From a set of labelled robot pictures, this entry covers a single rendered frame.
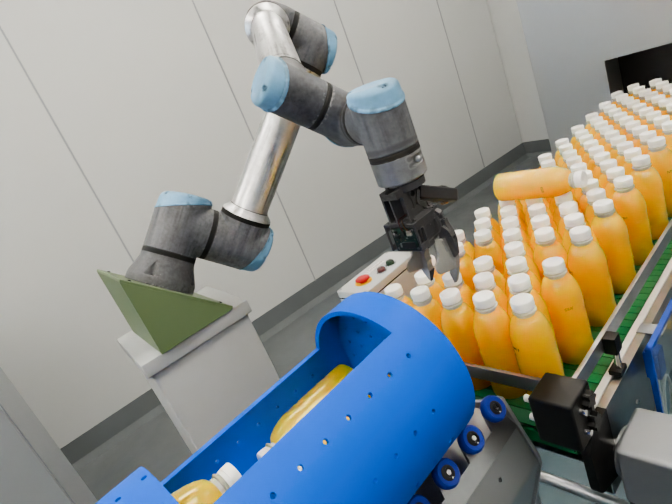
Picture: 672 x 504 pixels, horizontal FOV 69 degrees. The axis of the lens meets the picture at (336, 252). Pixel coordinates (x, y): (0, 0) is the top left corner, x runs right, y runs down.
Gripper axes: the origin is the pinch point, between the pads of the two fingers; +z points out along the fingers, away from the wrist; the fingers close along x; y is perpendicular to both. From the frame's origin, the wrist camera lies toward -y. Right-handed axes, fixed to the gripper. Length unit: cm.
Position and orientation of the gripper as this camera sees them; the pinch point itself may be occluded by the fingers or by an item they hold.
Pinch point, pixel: (443, 273)
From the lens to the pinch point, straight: 95.0
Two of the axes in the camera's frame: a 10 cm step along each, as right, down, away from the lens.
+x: 6.5, 0.1, -7.6
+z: 3.6, 8.8, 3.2
